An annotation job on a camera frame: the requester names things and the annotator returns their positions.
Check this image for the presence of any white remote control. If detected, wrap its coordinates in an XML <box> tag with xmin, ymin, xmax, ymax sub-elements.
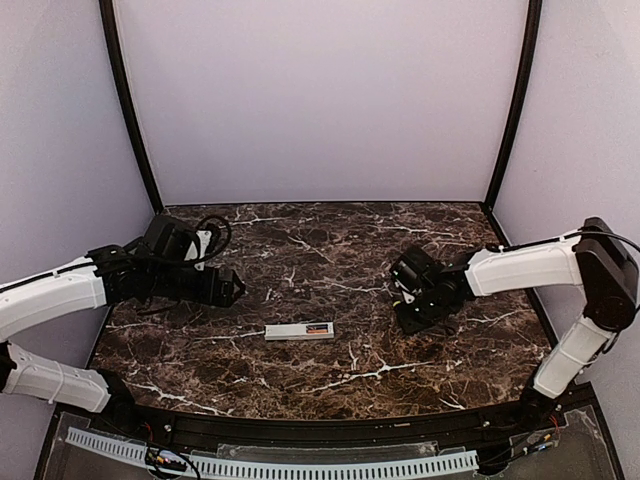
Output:
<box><xmin>264</xmin><ymin>322</ymin><xmax>335</xmax><ymax>341</ymax></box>

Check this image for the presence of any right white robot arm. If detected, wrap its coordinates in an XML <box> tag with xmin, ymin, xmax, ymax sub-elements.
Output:
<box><xmin>390</xmin><ymin>217</ymin><xmax>639</xmax><ymax>399</ymax></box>

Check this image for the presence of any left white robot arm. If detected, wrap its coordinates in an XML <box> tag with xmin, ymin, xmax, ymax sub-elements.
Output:
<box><xmin>1</xmin><ymin>215</ymin><xmax>245</xmax><ymax>413</ymax></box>

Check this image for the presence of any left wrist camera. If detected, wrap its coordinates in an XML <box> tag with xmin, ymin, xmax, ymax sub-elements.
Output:
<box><xmin>185</xmin><ymin>215</ymin><xmax>232</xmax><ymax>271</ymax></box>

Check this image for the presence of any white slotted cable duct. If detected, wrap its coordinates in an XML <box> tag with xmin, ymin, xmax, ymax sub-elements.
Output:
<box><xmin>65</xmin><ymin>427</ymin><xmax>479</xmax><ymax>479</ymax></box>

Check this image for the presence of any black front table rail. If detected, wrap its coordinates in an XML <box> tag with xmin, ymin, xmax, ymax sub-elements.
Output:
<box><xmin>84</xmin><ymin>399</ymin><xmax>566</xmax><ymax>451</ymax></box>

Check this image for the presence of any right black frame post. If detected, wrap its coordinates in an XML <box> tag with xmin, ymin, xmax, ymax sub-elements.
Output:
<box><xmin>484</xmin><ymin>0</ymin><xmax>543</xmax><ymax>211</ymax></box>

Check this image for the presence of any black frame post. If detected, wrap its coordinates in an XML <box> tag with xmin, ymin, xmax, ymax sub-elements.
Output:
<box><xmin>484</xmin><ymin>0</ymin><xmax>543</xmax><ymax>211</ymax></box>
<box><xmin>98</xmin><ymin>0</ymin><xmax>164</xmax><ymax>214</ymax></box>

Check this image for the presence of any left black frame post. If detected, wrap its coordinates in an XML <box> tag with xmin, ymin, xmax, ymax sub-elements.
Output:
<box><xmin>98</xmin><ymin>0</ymin><xmax>164</xmax><ymax>214</ymax></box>

